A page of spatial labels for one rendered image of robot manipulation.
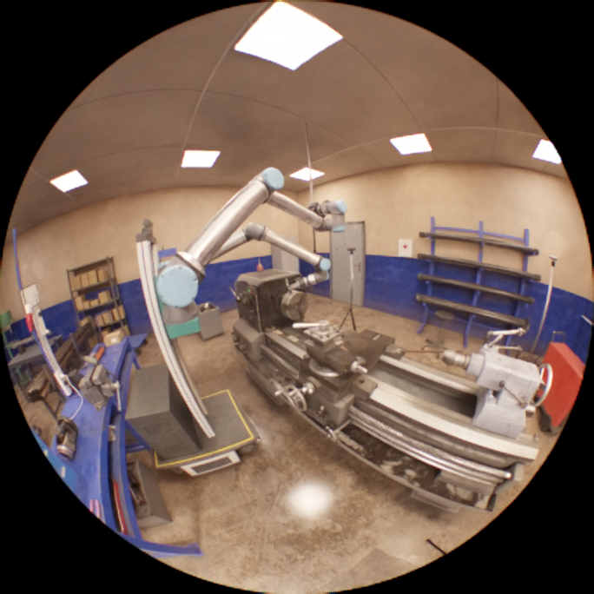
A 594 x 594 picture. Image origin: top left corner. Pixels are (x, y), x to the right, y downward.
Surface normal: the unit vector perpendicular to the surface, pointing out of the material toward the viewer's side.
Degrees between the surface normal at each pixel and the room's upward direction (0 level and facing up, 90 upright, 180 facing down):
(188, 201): 90
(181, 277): 94
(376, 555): 0
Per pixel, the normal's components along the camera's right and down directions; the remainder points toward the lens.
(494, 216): -0.77, 0.22
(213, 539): -0.05, -0.96
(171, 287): 0.61, 0.25
